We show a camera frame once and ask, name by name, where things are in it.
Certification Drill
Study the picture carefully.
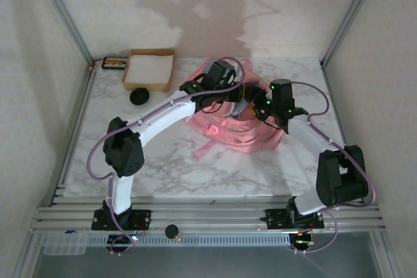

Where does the pink backpack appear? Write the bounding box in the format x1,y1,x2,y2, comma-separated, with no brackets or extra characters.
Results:
184,57,284,161

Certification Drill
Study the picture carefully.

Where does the white paper sheet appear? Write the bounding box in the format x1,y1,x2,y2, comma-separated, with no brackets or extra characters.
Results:
125,55,173,84

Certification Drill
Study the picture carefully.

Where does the black round plastic lid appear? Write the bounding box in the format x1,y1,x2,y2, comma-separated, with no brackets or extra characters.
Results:
129,87,151,105

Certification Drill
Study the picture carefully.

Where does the brown cardboard tray box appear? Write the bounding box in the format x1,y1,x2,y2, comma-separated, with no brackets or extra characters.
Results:
122,48,176,92

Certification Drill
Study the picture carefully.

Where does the black board with orange plugs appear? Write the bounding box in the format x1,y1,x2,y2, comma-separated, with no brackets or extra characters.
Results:
101,57,128,70

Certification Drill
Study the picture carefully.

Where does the black controller board green light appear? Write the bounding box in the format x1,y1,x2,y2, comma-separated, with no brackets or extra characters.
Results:
107,234,141,256
289,230,315,249

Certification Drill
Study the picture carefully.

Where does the black round knob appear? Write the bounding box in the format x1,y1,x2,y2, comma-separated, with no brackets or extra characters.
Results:
164,225,182,242

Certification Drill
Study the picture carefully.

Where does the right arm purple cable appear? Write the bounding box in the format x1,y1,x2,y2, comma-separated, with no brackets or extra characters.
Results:
289,81,379,255

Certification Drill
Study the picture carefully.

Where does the aluminium frame post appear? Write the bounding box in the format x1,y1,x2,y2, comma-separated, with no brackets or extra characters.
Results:
321,0,385,69
31,0,97,68

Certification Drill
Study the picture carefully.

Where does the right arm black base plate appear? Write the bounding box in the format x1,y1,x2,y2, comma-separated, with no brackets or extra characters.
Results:
260,208,326,230

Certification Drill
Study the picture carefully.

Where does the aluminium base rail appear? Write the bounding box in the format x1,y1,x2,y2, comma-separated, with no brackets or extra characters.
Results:
29,185,387,235

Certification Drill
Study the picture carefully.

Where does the red black cable orange plug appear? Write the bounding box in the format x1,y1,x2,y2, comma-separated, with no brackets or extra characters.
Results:
88,58,105,72

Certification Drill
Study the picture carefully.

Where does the grey slotted cable duct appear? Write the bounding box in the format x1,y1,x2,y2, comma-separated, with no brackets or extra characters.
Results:
42,234,291,248

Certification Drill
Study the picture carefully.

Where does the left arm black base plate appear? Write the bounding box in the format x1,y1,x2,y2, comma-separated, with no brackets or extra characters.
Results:
91,209,152,230

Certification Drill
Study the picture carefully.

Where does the aluminium frame lower strut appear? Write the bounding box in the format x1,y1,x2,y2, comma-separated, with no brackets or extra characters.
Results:
12,235,45,278
369,232,402,278

